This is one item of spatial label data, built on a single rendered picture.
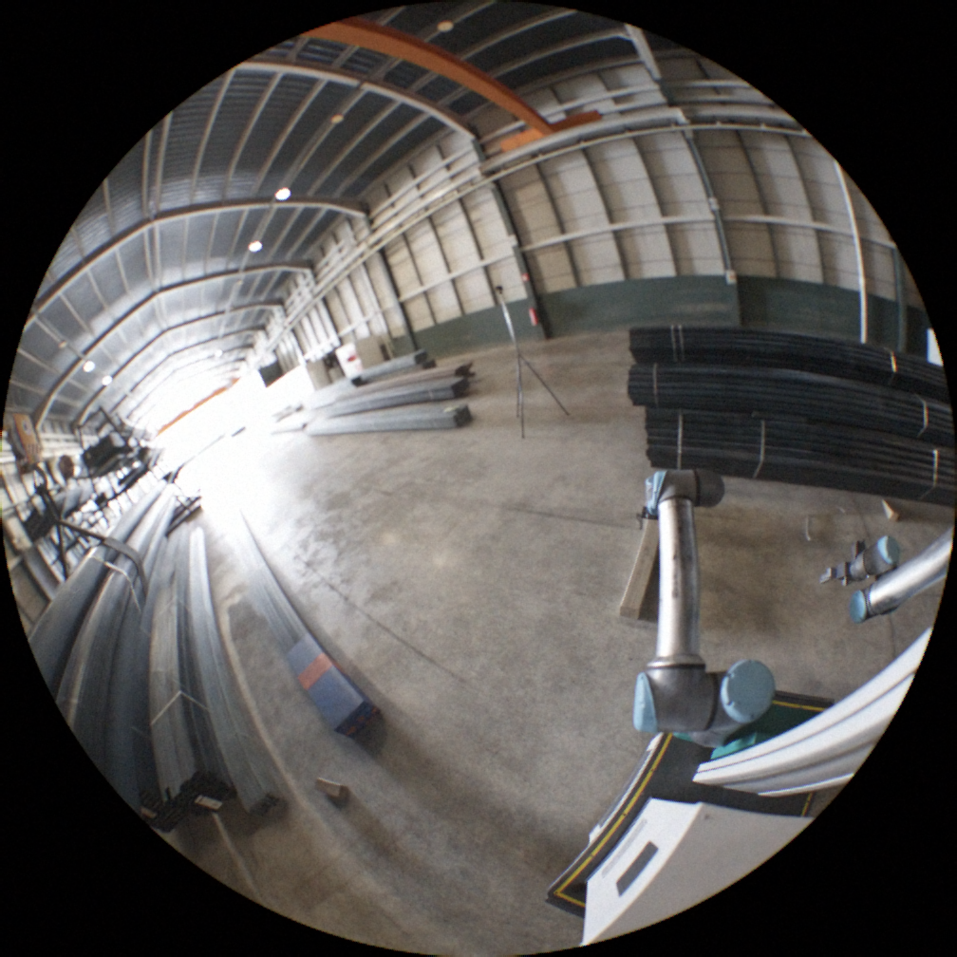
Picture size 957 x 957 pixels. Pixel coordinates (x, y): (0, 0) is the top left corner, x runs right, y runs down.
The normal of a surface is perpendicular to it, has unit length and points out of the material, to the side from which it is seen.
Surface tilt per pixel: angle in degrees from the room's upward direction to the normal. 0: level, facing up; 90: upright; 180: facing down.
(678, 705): 22
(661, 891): 0
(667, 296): 90
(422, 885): 0
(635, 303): 90
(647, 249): 90
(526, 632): 0
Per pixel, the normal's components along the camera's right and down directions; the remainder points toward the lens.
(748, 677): -0.22, -0.82
